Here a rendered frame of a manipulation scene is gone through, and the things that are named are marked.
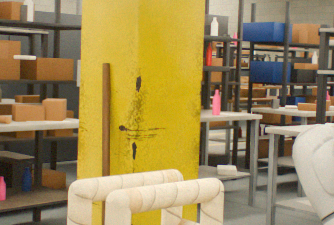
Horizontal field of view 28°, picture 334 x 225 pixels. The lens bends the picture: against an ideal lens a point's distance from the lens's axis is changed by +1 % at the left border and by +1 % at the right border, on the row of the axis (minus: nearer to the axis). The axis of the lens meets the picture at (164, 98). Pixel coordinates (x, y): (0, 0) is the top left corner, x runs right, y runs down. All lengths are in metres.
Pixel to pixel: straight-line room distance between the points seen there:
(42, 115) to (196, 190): 4.25
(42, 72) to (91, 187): 5.33
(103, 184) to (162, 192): 0.09
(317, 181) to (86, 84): 1.01
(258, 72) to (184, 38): 6.74
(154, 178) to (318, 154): 0.37
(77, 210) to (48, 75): 5.37
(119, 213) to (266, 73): 7.85
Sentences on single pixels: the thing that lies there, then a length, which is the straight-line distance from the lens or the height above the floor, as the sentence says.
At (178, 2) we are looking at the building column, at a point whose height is 1.55.
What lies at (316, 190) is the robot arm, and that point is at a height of 1.15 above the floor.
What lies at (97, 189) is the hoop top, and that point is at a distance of 0.90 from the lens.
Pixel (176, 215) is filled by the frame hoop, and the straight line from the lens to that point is 1.00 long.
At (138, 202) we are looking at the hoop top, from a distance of 0.84.
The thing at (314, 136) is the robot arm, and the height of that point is 1.25.
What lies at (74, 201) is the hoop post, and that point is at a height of 1.19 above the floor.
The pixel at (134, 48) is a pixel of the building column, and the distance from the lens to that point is 1.89.
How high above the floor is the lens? 1.37
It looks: 3 degrees down
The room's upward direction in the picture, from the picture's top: 2 degrees clockwise
